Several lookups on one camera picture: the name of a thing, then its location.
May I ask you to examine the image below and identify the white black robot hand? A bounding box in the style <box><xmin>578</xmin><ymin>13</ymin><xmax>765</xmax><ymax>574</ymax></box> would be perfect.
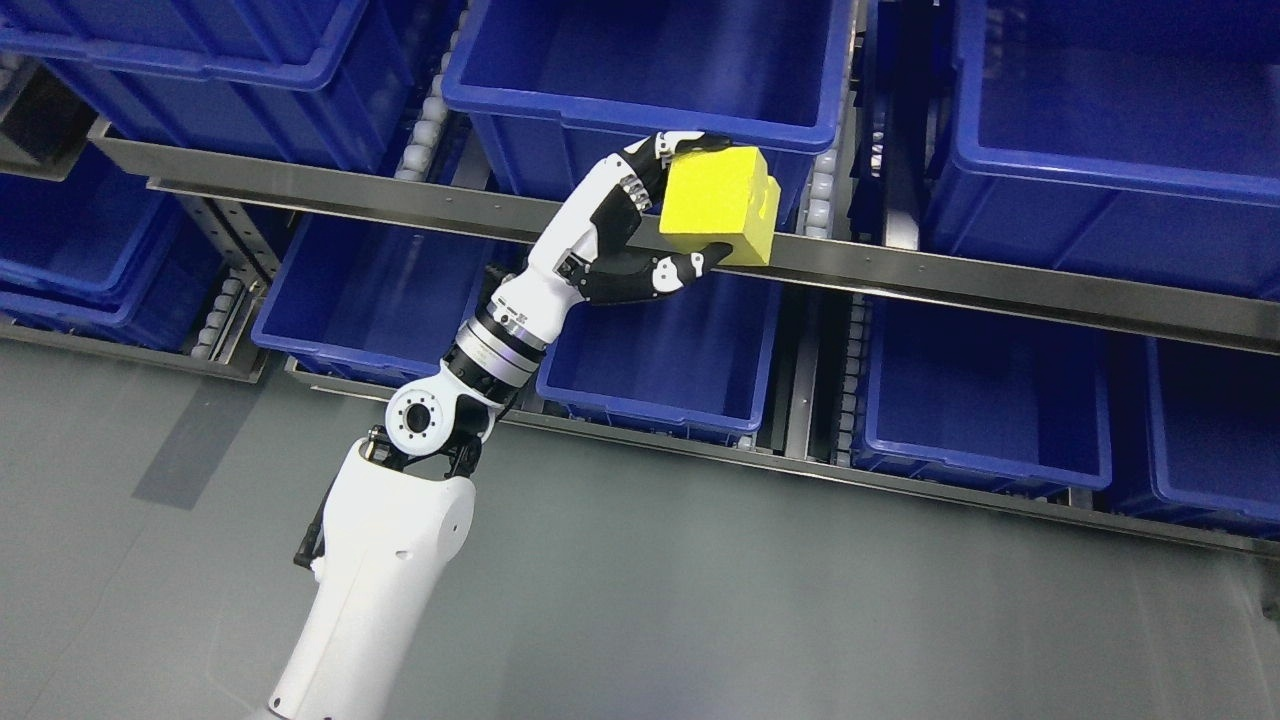
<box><xmin>456</xmin><ymin>131</ymin><xmax>733</xmax><ymax>366</ymax></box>

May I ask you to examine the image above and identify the blue bin upper right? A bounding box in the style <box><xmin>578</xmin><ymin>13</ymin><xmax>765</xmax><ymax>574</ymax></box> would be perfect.
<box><xmin>922</xmin><ymin>1</ymin><xmax>1279</xmax><ymax>301</ymax></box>

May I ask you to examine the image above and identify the yellow foam block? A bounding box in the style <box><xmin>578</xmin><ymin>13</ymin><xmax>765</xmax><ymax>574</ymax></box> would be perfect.
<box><xmin>658</xmin><ymin>146</ymin><xmax>781</xmax><ymax>266</ymax></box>

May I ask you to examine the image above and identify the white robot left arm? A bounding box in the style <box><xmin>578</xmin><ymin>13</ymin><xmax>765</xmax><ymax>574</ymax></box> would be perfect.
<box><xmin>255</xmin><ymin>336</ymin><xmax>547</xmax><ymax>719</ymax></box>

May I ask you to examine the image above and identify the blue bin far right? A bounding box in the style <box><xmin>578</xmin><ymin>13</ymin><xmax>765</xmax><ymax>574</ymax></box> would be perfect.
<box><xmin>1102</xmin><ymin>334</ymin><xmax>1279</xmax><ymax>541</ymax></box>

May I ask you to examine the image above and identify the blue bin lower center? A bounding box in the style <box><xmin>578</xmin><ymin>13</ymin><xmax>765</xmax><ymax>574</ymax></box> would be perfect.
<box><xmin>536</xmin><ymin>273</ymin><xmax>783</xmax><ymax>445</ymax></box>

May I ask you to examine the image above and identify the steel shelf rack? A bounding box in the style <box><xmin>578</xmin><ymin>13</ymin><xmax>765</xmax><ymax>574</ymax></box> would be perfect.
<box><xmin>0</xmin><ymin>0</ymin><xmax>1280</xmax><ymax>561</ymax></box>

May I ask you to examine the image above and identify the blue bin upper left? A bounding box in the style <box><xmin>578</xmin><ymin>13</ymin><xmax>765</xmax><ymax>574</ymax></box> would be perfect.
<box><xmin>1</xmin><ymin>1</ymin><xmax>463</xmax><ymax>173</ymax></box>

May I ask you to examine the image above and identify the blue bin lower middle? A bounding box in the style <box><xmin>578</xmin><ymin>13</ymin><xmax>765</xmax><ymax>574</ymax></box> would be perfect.
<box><xmin>252</xmin><ymin>214</ymin><xmax>522</xmax><ymax>387</ymax></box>

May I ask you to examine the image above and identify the blue bin lower right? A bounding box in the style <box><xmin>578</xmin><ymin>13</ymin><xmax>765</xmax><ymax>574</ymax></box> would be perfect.
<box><xmin>850</xmin><ymin>299</ymin><xmax>1114</xmax><ymax>498</ymax></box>

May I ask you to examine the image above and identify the blue bin lower left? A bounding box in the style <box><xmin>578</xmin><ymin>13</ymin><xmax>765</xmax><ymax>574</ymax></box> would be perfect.
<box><xmin>1</xmin><ymin>149</ymin><xmax>223</xmax><ymax>352</ymax></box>

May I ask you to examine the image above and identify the blue bin upper shelf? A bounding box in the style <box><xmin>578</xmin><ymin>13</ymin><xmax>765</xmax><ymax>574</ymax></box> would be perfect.
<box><xmin>442</xmin><ymin>1</ymin><xmax>855</xmax><ymax>219</ymax></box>

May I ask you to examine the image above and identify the blue bin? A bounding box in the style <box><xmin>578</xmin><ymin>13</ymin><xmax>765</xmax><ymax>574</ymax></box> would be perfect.
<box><xmin>1</xmin><ymin>149</ymin><xmax>223</xmax><ymax>352</ymax></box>
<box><xmin>922</xmin><ymin>1</ymin><xmax>1279</xmax><ymax>301</ymax></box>
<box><xmin>252</xmin><ymin>214</ymin><xmax>522</xmax><ymax>387</ymax></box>
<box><xmin>1102</xmin><ymin>334</ymin><xmax>1279</xmax><ymax>541</ymax></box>
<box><xmin>1</xmin><ymin>1</ymin><xmax>463</xmax><ymax>173</ymax></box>
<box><xmin>536</xmin><ymin>273</ymin><xmax>783</xmax><ymax>445</ymax></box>
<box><xmin>850</xmin><ymin>299</ymin><xmax>1114</xmax><ymax>498</ymax></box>

